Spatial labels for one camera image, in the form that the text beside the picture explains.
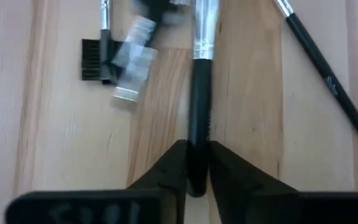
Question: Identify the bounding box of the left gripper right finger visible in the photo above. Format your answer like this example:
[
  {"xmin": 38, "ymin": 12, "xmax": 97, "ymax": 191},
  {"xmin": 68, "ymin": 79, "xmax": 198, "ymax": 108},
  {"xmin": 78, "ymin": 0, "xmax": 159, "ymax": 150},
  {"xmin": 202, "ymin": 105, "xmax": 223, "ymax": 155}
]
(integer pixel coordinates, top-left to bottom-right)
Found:
[{"xmin": 208, "ymin": 140, "xmax": 358, "ymax": 224}]

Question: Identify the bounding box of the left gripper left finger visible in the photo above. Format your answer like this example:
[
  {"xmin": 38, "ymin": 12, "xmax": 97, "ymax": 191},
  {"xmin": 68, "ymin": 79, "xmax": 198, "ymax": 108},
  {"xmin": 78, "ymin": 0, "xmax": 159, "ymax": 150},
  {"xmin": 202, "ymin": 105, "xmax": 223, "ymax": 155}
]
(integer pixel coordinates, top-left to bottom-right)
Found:
[{"xmin": 4, "ymin": 139, "xmax": 188, "ymax": 224}]

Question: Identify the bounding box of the medium fluffy makeup brush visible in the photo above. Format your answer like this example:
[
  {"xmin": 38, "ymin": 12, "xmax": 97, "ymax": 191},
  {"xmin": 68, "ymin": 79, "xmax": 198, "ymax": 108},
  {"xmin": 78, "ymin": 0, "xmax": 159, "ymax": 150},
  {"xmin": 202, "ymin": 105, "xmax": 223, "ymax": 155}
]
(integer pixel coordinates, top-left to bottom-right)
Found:
[{"xmin": 186, "ymin": 0, "xmax": 221, "ymax": 198}]

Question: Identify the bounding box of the clear-capped makeup brush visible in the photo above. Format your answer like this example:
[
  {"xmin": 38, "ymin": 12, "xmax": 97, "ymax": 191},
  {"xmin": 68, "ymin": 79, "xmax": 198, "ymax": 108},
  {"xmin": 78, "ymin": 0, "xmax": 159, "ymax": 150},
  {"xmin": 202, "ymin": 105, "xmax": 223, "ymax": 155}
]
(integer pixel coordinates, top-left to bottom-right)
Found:
[{"xmin": 110, "ymin": 0, "xmax": 183, "ymax": 103}]

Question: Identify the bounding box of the small round-head makeup brush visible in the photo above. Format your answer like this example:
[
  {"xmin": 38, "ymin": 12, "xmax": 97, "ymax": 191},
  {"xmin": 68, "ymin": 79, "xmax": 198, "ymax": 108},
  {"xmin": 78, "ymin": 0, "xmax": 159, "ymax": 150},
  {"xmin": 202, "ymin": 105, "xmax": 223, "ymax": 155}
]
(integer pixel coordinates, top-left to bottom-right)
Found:
[{"xmin": 273, "ymin": 0, "xmax": 358, "ymax": 162}]

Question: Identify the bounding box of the eyebrow comb makeup brush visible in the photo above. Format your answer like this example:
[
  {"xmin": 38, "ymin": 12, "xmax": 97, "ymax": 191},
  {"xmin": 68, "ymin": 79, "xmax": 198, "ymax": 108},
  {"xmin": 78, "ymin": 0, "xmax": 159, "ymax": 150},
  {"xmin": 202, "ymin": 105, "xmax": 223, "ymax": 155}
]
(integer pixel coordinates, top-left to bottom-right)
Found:
[{"xmin": 81, "ymin": 0, "xmax": 119, "ymax": 85}]

